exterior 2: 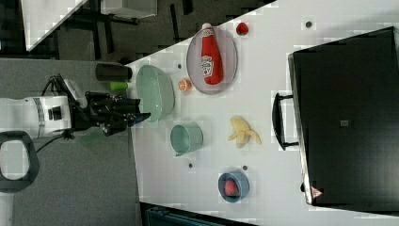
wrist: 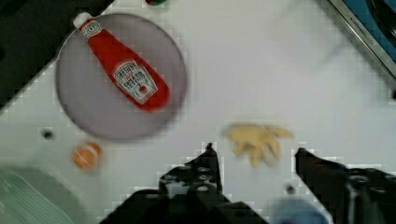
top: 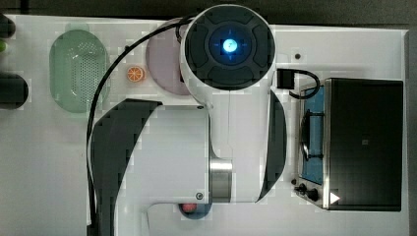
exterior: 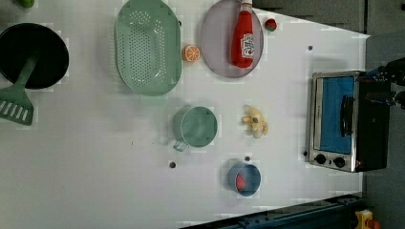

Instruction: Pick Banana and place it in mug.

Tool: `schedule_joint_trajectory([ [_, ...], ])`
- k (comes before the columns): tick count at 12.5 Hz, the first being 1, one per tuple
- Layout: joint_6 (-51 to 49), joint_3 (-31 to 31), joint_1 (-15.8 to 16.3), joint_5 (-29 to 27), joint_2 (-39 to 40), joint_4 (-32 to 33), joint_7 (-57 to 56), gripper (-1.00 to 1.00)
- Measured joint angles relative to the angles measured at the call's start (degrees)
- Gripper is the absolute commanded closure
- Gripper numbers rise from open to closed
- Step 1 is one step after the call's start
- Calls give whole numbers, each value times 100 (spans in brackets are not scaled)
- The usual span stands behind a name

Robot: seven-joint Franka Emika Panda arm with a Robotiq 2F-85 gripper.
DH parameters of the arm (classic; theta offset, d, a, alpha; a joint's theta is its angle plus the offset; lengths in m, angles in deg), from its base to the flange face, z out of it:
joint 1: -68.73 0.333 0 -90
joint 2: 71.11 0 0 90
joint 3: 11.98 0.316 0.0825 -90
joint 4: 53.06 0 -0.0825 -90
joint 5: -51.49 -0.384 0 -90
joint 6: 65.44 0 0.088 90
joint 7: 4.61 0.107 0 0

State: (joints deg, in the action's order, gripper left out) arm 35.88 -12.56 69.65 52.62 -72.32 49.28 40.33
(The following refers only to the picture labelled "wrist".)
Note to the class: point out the grey round plate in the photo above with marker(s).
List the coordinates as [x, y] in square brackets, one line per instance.
[93, 102]

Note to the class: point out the green colander basket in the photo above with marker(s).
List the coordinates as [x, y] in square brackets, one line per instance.
[30, 196]

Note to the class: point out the orange slice toy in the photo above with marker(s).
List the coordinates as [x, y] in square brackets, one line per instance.
[87, 156]

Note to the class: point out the blue bowl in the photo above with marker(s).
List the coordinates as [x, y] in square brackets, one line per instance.
[296, 211]

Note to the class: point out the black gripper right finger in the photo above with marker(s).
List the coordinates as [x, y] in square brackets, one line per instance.
[350, 195]

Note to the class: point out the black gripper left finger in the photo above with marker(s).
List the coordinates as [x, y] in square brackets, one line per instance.
[204, 169]

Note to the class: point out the yellow plush banana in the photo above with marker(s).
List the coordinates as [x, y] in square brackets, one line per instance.
[259, 142]

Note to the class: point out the red ketchup bottle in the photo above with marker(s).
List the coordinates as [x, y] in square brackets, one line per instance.
[131, 74]

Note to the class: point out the black toaster oven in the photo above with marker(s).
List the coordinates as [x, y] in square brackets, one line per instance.
[372, 24]

